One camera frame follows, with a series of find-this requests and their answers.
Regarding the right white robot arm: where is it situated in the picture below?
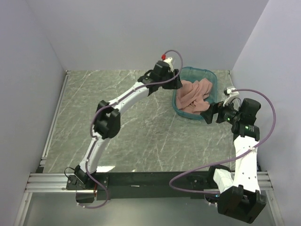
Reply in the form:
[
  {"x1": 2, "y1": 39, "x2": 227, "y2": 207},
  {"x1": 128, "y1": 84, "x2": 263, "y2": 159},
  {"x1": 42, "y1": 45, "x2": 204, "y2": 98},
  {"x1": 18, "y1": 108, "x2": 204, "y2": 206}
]
[{"x1": 201, "y1": 98, "x2": 266, "y2": 224}]

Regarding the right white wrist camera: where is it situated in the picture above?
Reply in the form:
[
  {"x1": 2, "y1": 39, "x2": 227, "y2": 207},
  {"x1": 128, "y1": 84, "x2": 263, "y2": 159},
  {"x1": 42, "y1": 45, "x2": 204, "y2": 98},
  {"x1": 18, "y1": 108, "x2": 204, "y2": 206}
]
[{"x1": 223, "y1": 86, "x2": 239, "y2": 106}]

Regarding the pink printed t shirt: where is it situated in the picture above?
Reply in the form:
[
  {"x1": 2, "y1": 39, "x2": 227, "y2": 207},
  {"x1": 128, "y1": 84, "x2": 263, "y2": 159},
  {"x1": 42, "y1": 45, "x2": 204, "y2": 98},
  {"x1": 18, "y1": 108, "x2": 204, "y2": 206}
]
[{"x1": 175, "y1": 78, "x2": 213, "y2": 114}]

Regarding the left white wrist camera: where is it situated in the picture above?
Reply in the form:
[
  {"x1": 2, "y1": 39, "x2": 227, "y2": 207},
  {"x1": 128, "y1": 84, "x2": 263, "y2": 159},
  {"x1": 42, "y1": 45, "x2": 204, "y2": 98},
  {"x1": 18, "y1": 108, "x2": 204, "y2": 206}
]
[{"x1": 161, "y1": 54, "x2": 174, "y2": 68}]

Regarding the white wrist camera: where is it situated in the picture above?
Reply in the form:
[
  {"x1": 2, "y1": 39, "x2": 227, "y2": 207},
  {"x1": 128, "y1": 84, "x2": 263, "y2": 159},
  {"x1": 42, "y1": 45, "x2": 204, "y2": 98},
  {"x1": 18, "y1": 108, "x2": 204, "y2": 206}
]
[
  {"x1": 223, "y1": 86, "x2": 239, "y2": 106},
  {"x1": 161, "y1": 54, "x2": 174, "y2": 68}
]

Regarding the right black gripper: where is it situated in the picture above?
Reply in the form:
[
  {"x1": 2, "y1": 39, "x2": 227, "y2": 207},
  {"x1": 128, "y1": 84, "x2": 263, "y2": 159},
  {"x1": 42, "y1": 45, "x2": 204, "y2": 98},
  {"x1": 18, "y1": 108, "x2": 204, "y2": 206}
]
[{"x1": 200, "y1": 97, "x2": 242, "y2": 124}]

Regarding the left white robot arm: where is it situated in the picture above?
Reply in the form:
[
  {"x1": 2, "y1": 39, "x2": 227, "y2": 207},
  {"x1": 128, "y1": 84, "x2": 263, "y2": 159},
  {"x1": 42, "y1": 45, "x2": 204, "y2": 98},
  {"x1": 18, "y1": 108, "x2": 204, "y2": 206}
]
[{"x1": 74, "y1": 57, "x2": 183, "y2": 190}]

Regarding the aluminium frame rail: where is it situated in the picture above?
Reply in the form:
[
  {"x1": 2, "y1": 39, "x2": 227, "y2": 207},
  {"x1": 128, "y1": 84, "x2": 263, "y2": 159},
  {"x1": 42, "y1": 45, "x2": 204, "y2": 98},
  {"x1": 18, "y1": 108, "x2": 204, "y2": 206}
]
[{"x1": 25, "y1": 172, "x2": 78, "y2": 192}]

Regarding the black base beam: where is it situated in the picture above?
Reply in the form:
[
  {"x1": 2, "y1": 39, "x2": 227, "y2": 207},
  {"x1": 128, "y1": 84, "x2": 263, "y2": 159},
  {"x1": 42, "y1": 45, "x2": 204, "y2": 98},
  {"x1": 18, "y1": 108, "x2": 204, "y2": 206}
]
[{"x1": 66, "y1": 171, "x2": 219, "y2": 203}]

